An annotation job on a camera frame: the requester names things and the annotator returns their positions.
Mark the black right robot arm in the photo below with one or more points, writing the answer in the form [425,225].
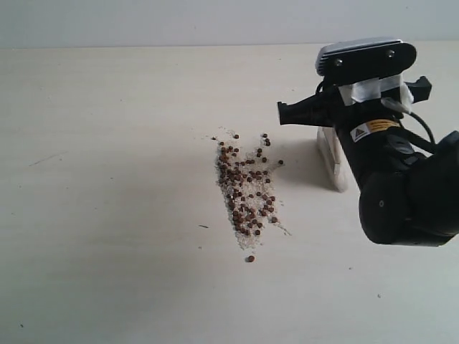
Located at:
[408,185]

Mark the brown and white debris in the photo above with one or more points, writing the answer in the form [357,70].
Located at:
[247,200]

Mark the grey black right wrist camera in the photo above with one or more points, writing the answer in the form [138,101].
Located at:
[363,69]

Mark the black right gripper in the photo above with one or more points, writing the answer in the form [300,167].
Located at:
[372,106]

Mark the white paint brush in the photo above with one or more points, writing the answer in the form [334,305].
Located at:
[329,147]

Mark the scattered brown pellets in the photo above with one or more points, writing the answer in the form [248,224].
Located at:
[244,193]

